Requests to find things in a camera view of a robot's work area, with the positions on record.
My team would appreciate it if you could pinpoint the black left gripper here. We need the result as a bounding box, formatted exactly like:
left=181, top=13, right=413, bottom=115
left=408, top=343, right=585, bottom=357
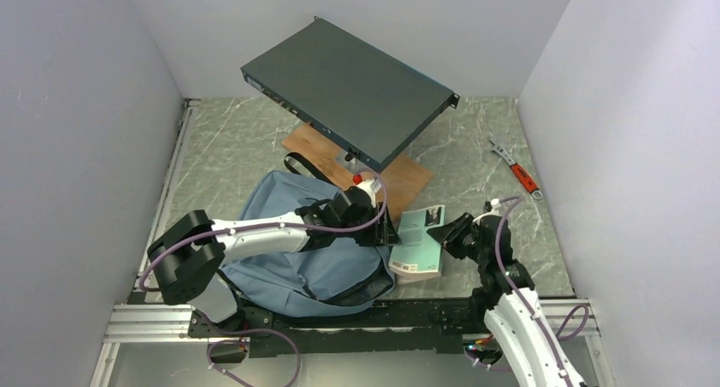
left=336, top=202, right=402, bottom=247

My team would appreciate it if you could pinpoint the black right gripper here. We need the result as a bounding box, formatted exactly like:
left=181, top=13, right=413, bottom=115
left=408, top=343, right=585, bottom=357
left=428, top=211, right=488, bottom=264

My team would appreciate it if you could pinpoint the teal paperback book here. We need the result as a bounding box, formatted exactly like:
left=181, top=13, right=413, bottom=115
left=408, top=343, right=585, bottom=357
left=389, top=205, right=445, bottom=285

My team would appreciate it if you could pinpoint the blue student backpack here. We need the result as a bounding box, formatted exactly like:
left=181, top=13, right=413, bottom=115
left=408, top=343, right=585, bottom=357
left=222, top=171, right=396, bottom=317

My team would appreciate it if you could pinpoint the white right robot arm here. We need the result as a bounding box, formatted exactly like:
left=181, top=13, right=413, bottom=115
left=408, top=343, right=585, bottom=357
left=428, top=213, right=587, bottom=386

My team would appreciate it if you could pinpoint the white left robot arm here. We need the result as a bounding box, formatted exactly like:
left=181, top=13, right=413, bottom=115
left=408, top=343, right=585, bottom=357
left=145, top=187, right=400, bottom=336

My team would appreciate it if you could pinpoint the brown wooden board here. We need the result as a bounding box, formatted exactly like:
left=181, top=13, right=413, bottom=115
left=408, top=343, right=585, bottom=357
left=282, top=124, right=433, bottom=221

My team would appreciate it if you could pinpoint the dark teal rack server unit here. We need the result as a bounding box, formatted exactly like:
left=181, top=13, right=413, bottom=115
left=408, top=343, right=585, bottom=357
left=241, top=17, right=460, bottom=172

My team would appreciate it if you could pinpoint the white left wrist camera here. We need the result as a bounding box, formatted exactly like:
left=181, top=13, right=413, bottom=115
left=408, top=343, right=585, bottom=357
left=352, top=171, right=386, bottom=205

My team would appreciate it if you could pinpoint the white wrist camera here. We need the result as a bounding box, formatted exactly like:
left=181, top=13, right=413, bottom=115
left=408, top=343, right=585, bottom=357
left=484, top=199, right=502, bottom=216
left=352, top=171, right=386, bottom=205

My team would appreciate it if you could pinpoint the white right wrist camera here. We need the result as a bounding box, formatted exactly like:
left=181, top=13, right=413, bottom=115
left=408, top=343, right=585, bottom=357
left=484, top=199, right=502, bottom=216

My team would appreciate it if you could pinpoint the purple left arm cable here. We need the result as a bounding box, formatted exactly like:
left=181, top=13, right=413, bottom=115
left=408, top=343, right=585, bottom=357
left=138, top=171, right=391, bottom=294

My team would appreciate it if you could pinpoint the metal stand bracket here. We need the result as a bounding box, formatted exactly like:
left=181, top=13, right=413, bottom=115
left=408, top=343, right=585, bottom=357
left=335, top=150, right=366, bottom=175

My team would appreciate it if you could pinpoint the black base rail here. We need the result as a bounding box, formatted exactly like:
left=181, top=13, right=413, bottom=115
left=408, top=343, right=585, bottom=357
left=188, top=297, right=524, bottom=358

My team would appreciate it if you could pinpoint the red handled adjustable wrench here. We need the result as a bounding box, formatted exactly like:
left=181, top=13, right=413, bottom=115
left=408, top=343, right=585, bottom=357
left=489, top=136, right=544, bottom=200

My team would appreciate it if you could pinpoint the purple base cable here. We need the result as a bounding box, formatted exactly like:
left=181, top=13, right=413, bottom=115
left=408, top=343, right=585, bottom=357
left=205, top=328, right=302, bottom=387

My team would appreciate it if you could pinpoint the aluminium frame rail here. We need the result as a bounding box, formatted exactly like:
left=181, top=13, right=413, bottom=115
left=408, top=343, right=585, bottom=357
left=90, top=98, right=201, bottom=386

